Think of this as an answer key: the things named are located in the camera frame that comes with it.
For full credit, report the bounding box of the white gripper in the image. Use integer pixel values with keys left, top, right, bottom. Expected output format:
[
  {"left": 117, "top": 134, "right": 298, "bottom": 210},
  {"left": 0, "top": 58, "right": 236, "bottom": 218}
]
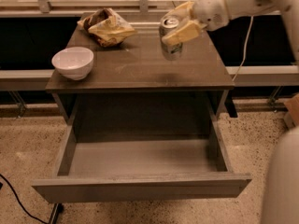
[{"left": 162, "top": 0, "right": 230, "bottom": 46}]

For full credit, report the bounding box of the white ceramic bowl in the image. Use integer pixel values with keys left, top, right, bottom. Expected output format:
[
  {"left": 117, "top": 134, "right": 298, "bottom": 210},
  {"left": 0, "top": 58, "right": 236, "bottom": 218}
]
[{"left": 51, "top": 47, "right": 94, "bottom": 80}]

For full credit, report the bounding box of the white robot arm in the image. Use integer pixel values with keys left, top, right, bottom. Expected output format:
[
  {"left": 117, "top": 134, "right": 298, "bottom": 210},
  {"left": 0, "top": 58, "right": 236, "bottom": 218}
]
[{"left": 162, "top": 0, "right": 299, "bottom": 224}]

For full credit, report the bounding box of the white hanging cable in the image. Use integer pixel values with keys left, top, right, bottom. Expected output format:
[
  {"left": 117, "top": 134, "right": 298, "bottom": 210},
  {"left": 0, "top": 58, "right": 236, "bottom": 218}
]
[{"left": 232, "top": 14, "right": 255, "bottom": 82}]

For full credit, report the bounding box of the metal railing frame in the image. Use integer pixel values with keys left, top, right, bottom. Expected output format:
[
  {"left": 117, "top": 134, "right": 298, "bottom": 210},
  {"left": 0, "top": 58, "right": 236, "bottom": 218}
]
[{"left": 0, "top": 0, "right": 219, "bottom": 19}]

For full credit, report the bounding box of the crumpled chip bag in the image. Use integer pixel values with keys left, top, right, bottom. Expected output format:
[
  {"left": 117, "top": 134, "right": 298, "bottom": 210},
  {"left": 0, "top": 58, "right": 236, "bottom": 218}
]
[{"left": 78, "top": 8, "right": 136, "bottom": 48}]

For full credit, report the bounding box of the cardboard box corner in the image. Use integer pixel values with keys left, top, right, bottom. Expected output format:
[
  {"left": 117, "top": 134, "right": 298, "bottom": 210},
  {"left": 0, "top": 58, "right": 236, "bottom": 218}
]
[{"left": 284, "top": 94, "right": 299, "bottom": 126}]

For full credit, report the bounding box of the black floor cable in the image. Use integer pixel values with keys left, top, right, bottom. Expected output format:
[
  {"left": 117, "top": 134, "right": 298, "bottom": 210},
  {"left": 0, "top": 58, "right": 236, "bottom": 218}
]
[{"left": 0, "top": 172, "right": 50, "bottom": 224}]

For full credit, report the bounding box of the open grey top drawer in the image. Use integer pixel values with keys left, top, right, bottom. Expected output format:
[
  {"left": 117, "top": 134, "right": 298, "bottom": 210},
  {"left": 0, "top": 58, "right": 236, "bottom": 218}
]
[{"left": 33, "top": 104, "right": 251, "bottom": 203}]

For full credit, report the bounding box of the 7up soda can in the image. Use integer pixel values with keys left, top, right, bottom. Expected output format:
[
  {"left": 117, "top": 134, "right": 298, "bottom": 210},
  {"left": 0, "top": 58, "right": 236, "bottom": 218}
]
[{"left": 159, "top": 15, "right": 183, "bottom": 61}]

